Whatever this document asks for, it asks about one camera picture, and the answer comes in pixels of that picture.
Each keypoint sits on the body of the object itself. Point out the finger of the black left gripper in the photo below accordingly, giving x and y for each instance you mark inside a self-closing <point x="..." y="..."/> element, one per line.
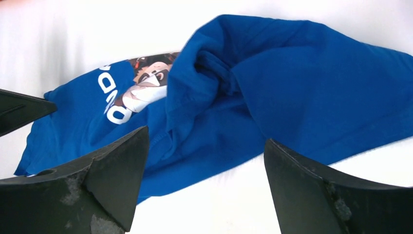
<point x="18" y="110"/>

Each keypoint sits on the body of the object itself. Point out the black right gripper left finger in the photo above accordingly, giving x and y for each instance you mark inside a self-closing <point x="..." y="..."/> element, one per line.
<point x="94" y="194"/>

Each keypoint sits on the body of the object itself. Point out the blue panda print t-shirt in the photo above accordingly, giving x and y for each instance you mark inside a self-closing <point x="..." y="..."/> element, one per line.
<point x="238" y="81"/>

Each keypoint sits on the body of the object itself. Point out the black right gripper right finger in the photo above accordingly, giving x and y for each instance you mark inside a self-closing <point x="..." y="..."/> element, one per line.
<point x="313" y="198"/>

